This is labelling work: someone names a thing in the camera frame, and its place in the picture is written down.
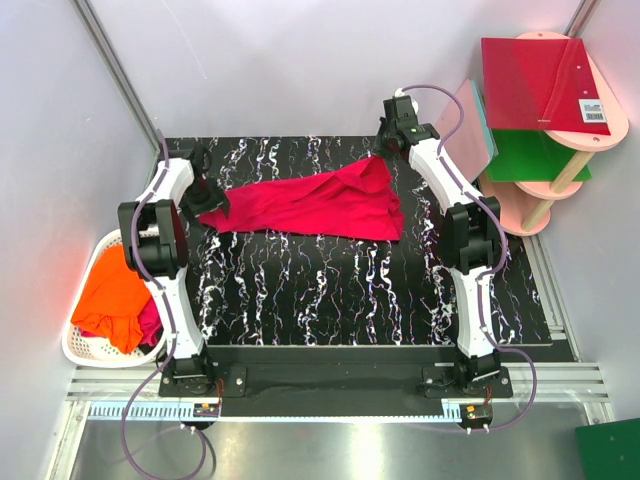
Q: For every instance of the magenta t shirt in basket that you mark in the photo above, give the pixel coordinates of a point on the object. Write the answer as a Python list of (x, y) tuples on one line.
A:
[(125, 325)]

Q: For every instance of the green acrylic sheet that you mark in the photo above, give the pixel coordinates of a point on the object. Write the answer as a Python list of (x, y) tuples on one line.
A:
[(527, 156)]

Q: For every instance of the pink board teal edge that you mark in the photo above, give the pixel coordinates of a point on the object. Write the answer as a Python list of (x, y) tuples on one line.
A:
[(472, 146)]

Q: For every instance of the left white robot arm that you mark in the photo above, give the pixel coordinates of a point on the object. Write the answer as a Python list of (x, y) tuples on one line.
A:
[(156, 249)]

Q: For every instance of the crimson red t shirt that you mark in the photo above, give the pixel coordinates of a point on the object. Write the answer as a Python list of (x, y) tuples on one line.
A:
[(356, 202)]

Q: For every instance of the orange t shirt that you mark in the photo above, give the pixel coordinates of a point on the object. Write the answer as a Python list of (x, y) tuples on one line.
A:
[(111, 281)]

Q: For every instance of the dark green board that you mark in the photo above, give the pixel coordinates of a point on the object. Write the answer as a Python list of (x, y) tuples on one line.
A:
[(610, 451)]

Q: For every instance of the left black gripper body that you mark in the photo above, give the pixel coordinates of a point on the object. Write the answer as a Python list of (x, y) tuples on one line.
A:
[(200, 197)]

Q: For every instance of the pink wooden tiered shelf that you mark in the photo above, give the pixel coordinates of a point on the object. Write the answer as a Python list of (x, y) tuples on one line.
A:
[(526, 206)]

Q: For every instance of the white plastic laundry basket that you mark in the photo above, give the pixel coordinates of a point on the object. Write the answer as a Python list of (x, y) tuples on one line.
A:
[(178, 334)]

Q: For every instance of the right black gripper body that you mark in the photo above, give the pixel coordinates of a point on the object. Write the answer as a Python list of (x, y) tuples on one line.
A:
[(382, 143)]

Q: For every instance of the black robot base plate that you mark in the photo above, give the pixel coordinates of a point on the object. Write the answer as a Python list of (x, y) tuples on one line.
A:
[(333, 382)]

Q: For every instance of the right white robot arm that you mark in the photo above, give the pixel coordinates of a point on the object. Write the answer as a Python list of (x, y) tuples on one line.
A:
[(471, 241)]

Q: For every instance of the aluminium frame rail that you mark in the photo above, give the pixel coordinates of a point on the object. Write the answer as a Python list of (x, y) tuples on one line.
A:
[(108, 53)]

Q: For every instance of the red acrylic sheet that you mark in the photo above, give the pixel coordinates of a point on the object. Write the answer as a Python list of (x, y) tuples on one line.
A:
[(540, 84)]

